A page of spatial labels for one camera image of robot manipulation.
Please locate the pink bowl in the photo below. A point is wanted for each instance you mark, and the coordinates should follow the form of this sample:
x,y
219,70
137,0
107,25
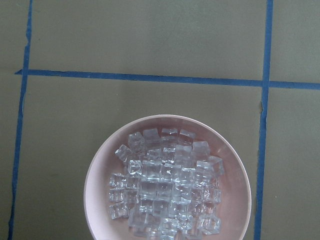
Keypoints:
x,y
234,210

